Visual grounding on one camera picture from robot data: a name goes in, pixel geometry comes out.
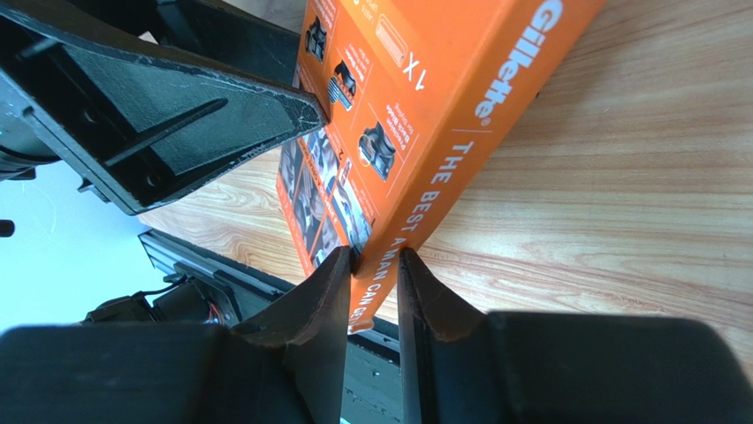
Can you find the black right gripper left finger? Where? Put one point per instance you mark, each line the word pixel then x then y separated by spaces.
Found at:
pixel 285 364

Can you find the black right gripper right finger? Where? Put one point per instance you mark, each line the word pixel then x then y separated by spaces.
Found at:
pixel 461 365

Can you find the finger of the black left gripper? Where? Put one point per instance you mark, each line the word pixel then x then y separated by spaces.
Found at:
pixel 88 84
pixel 226 34

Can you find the orange Gillette cartridge box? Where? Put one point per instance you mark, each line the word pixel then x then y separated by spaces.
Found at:
pixel 418 94

